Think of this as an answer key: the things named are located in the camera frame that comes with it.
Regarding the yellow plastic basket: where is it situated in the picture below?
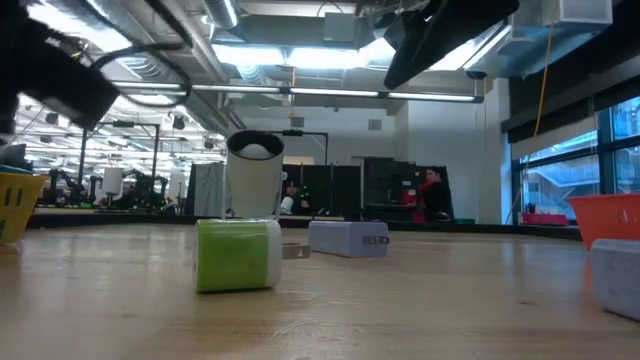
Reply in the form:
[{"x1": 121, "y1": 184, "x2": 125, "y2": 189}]
[{"x1": 0, "y1": 172, "x2": 47, "y2": 246}]

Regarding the yellow hanging cable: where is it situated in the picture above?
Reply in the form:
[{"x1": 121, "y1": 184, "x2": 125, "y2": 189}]
[{"x1": 532, "y1": 0, "x2": 559, "y2": 139}]

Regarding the black camera stand frame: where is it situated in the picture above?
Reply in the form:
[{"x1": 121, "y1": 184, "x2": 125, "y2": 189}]
[
  {"x1": 272, "y1": 128, "x2": 330, "y2": 166},
  {"x1": 79, "y1": 119, "x2": 161, "y2": 194}
]

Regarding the red storage bin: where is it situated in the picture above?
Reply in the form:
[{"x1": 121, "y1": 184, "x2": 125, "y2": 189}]
[{"x1": 519, "y1": 212, "x2": 570, "y2": 227}]

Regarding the lavender USB wall charger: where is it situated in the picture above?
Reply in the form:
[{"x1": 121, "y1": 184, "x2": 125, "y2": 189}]
[
  {"x1": 307, "y1": 220, "x2": 391, "y2": 259},
  {"x1": 590, "y1": 238, "x2": 640, "y2": 322}
]

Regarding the white cylinder with black rim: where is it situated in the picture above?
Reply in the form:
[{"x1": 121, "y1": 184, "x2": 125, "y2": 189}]
[{"x1": 225, "y1": 129, "x2": 286, "y2": 221}]

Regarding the green and white wall charger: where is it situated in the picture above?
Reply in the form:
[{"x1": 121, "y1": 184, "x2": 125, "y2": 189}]
[{"x1": 192, "y1": 218, "x2": 312, "y2": 295}]

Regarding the white lab panel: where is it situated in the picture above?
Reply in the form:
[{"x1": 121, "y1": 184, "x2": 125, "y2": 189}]
[{"x1": 102, "y1": 166, "x2": 125, "y2": 197}]

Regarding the silver air duct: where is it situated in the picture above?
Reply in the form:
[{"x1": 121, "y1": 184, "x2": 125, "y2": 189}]
[{"x1": 202, "y1": 0, "x2": 242, "y2": 30}]

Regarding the orange plastic basket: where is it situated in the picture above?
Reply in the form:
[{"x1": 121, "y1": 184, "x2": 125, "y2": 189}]
[{"x1": 567, "y1": 192, "x2": 640, "y2": 251}]

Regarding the grey ceiling box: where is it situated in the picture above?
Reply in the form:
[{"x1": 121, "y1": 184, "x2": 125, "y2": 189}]
[{"x1": 323, "y1": 11, "x2": 357, "y2": 43}]

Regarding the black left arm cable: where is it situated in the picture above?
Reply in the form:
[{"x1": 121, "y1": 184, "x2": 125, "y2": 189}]
[{"x1": 88, "y1": 41, "x2": 193, "y2": 109}]

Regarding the large window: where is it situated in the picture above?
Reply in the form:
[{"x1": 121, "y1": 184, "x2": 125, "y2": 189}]
[{"x1": 510, "y1": 97, "x2": 640, "y2": 229}]

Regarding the grey curtain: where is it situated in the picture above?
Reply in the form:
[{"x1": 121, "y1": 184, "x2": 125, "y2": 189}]
[{"x1": 185, "y1": 160, "x2": 227, "y2": 218}]

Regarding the person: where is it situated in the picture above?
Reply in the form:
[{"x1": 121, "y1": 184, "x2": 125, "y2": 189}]
[
  {"x1": 407, "y1": 166, "x2": 454, "y2": 224},
  {"x1": 279, "y1": 178, "x2": 311, "y2": 216}
]

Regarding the black partition panel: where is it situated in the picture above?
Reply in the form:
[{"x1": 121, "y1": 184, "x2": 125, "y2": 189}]
[
  {"x1": 280, "y1": 163, "x2": 362, "y2": 220},
  {"x1": 363, "y1": 157, "x2": 454, "y2": 221}
]

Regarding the black monitor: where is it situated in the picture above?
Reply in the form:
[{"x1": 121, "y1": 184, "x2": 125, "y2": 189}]
[{"x1": 0, "y1": 143, "x2": 27, "y2": 172}]

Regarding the long ceiling light bar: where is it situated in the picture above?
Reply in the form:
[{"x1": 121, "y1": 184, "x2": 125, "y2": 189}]
[{"x1": 112, "y1": 82, "x2": 485, "y2": 104}]

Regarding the black aluminium table frame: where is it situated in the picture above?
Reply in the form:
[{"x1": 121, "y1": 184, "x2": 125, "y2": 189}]
[{"x1": 32, "y1": 212, "x2": 584, "y2": 242}]

